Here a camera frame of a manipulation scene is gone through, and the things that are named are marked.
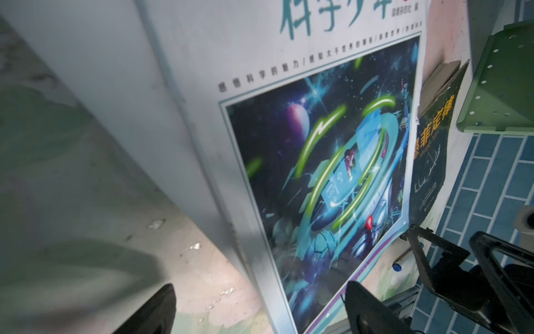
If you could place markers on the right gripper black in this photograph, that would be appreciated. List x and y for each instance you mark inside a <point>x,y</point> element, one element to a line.
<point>497,293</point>

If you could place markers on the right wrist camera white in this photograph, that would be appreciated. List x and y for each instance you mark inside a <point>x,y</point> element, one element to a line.
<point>523,221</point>

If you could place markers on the space cover science magazine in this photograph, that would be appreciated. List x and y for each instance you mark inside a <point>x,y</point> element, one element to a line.
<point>302,113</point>

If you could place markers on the green wooden shelf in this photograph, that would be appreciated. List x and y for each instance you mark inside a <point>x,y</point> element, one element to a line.
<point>500,98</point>

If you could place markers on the black book yellow title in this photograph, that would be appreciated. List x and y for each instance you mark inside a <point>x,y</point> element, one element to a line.
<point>438,98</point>

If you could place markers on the white La Dame book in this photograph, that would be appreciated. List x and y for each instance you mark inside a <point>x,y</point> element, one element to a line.
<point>101,51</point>

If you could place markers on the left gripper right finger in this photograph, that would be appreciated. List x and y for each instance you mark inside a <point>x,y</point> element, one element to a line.
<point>366,314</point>

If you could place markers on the blue white marker pen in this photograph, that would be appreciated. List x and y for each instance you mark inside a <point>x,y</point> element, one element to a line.
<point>404,261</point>

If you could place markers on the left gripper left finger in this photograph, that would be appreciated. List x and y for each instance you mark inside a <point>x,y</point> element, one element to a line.
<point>157,315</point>

